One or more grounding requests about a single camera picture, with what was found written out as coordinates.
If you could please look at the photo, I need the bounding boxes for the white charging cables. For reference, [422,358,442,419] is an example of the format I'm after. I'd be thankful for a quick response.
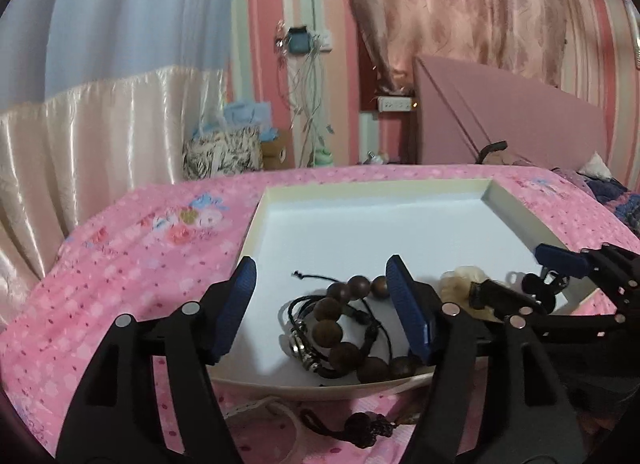
[274,21,334,167]

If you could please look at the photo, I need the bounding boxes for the blue and cream curtain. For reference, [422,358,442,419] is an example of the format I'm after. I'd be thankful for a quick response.
[1,0,231,323]

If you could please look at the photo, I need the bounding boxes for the teal pouch charger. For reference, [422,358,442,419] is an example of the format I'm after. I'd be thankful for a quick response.
[286,25,312,56]

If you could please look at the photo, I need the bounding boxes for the black white floral bag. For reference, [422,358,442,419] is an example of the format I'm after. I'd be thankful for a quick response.
[182,126,264,180]

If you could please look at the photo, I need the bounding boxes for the white wall socket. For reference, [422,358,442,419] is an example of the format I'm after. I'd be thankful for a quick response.
[314,30,333,52]

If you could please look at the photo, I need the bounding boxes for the purple patterned pillow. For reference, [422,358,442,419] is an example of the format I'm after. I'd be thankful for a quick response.
[553,168,640,236]

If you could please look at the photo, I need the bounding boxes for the light blue gift bag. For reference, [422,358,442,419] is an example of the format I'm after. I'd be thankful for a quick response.
[192,101,279,142]

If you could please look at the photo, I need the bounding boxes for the pink patterned curtain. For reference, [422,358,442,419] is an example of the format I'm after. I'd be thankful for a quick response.
[350,0,566,94]

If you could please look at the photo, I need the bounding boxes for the white power strip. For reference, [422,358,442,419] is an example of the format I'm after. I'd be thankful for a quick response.
[378,96,414,113]

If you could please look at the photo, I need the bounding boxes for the pink padded headboard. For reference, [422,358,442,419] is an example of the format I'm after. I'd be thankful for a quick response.
[413,56,606,170]

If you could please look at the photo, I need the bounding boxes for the white shallow tray box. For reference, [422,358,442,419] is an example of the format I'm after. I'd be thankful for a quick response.
[207,177,601,402]

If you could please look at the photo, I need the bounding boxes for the watch with beige strap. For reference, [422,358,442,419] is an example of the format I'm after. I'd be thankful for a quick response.
[224,397,307,463]

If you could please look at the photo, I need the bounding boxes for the black knotted hair tie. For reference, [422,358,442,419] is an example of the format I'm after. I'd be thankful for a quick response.
[506,268,572,315]

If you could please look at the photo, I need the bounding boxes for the brown cardboard box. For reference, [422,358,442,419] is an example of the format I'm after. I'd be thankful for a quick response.
[260,129,295,172]

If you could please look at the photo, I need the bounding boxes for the black strap on headboard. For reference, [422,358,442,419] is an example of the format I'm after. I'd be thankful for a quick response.
[474,140,509,165]

